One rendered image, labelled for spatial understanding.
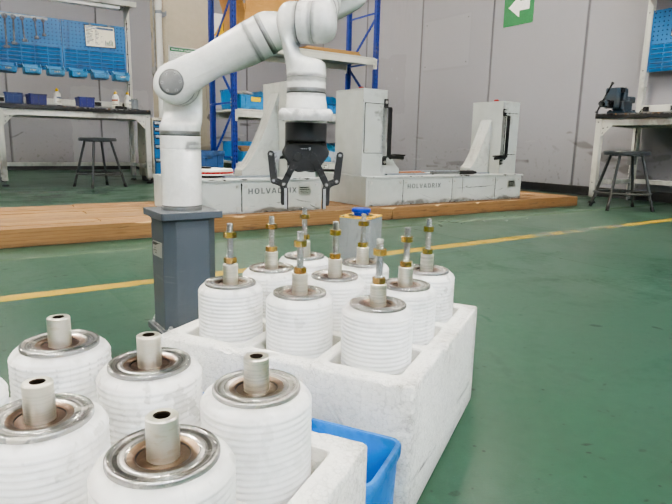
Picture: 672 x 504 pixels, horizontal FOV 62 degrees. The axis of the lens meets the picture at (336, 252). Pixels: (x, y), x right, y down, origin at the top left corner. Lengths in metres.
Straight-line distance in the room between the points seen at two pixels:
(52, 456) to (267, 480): 0.16
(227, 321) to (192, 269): 0.54
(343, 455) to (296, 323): 0.26
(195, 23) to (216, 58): 6.18
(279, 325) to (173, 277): 0.61
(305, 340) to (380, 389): 0.13
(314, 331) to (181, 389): 0.28
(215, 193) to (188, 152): 1.66
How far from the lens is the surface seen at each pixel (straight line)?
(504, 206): 4.31
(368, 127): 3.55
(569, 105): 6.47
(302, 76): 1.01
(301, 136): 1.00
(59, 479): 0.47
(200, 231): 1.34
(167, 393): 0.53
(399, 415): 0.71
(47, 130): 9.19
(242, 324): 0.83
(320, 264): 1.02
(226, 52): 1.31
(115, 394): 0.54
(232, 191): 3.03
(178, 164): 1.33
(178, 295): 1.35
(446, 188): 3.95
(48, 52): 6.84
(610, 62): 6.30
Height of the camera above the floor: 0.46
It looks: 11 degrees down
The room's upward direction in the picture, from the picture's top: 1 degrees clockwise
